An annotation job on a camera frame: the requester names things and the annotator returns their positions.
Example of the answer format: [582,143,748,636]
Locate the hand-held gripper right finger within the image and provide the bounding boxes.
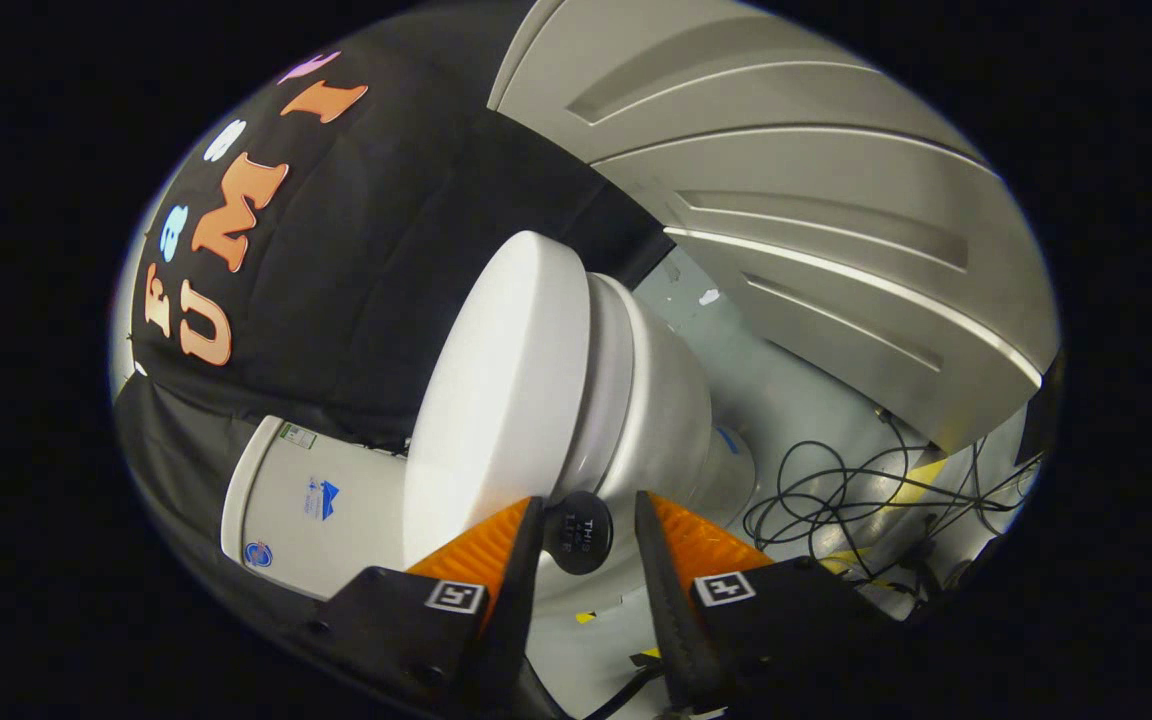
[633,490,922,716]

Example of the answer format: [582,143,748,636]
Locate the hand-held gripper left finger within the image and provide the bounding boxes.
[301,495,562,720]

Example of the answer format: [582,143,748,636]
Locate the black round lid knob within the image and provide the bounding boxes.
[543,490,615,576]

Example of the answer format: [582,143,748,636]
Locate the white toilet lid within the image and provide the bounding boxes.
[403,230,592,571]

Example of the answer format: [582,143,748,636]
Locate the white toilet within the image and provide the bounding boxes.
[221,270,757,616]

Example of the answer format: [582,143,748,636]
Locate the black backdrop cloth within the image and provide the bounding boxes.
[111,0,677,641]

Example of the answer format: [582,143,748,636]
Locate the white drawer cabinet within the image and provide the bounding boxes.
[488,0,1062,456]

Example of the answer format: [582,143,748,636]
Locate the black floor cables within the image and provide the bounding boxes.
[741,405,1047,601]

